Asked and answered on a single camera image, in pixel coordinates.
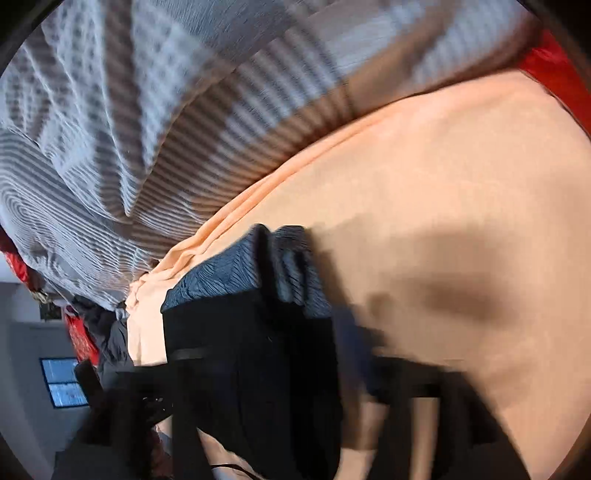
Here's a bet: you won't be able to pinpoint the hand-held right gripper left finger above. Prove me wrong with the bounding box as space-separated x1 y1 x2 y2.
168 347 208 480

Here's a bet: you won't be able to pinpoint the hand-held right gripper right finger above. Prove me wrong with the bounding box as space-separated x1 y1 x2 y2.
339 309 532 480

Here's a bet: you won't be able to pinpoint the black pants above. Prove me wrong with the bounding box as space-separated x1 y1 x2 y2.
161 286 365 480

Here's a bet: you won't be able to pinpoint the red patterned cloth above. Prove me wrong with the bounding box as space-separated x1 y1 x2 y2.
0 228 101 367

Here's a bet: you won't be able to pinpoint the grey jacket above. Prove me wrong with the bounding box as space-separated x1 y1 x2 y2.
71 295 137 370

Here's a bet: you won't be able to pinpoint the blue floral patterned cloth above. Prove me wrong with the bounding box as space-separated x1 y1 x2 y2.
161 224 335 321

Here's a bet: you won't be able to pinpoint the peach blanket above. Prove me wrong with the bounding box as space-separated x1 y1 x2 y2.
126 69 591 480

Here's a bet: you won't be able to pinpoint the grey white striped duvet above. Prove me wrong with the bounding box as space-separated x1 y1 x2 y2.
0 0 543 310

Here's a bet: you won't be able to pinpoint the red embroidered pillow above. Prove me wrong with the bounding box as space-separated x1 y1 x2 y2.
519 30 591 137

